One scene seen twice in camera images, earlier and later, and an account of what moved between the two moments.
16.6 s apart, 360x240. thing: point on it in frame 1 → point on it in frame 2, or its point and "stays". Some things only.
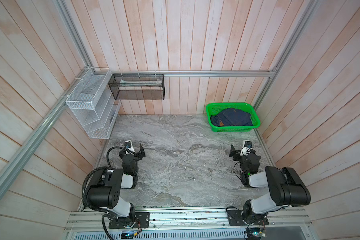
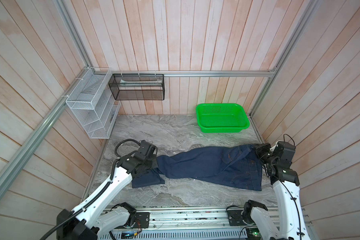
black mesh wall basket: x=138 y=86 stays
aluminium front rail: x=190 y=223 stays
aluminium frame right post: x=307 y=13 stays
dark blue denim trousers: x=231 y=117 → x=238 y=166
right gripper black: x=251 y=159 → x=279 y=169
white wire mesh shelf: x=95 y=103 stays
